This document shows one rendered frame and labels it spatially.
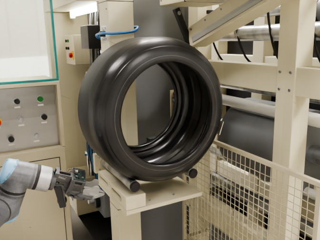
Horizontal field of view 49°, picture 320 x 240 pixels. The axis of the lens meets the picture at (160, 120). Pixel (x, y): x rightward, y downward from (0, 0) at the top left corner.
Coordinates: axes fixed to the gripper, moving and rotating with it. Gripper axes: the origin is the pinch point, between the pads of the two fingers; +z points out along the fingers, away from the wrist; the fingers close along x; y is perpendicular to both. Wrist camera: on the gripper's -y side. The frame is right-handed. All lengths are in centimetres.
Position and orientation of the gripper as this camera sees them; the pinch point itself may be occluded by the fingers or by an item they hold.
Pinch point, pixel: (100, 194)
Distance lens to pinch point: 141.7
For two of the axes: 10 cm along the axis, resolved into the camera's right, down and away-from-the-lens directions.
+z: 8.7, 2.7, 4.0
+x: -2.0, -5.5, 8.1
